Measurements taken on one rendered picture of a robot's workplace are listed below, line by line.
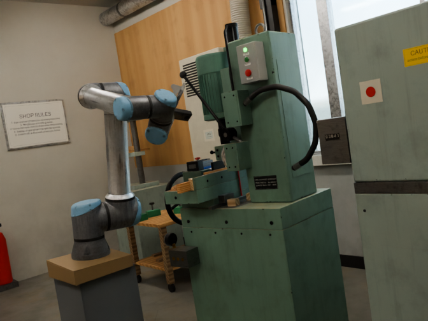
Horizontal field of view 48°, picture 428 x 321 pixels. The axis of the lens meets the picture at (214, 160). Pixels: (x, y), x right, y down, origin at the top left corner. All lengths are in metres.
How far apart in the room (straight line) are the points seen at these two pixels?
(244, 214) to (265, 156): 0.26
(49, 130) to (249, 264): 3.41
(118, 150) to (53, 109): 2.82
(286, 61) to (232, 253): 0.87
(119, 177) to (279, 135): 0.86
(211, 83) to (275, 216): 0.71
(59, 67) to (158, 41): 1.09
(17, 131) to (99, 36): 1.42
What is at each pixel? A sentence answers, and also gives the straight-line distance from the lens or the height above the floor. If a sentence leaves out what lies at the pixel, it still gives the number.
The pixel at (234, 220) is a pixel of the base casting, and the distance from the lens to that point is 2.08.
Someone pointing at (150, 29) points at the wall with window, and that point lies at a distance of 5.10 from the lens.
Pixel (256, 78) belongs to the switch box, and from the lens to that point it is 1.98.
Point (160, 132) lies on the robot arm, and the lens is 1.89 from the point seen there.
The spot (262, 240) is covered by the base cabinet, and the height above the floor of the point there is 0.66.
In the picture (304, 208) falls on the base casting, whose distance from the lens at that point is 2.08.
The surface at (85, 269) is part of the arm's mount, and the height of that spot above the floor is 0.61.
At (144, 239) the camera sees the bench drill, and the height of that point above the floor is 0.25.
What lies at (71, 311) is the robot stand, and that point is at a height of 0.39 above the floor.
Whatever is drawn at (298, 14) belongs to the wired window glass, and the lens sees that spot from 3.83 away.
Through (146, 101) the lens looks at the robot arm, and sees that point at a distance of 1.81.
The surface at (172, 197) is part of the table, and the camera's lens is 2.20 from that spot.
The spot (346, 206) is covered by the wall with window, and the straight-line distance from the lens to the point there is 3.61.
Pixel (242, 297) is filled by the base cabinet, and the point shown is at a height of 0.40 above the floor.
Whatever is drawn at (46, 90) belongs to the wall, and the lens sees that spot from 5.18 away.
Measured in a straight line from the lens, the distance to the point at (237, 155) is 2.03.
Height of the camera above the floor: 1.14
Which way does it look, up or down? 4 degrees down
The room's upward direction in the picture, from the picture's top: 9 degrees counter-clockwise
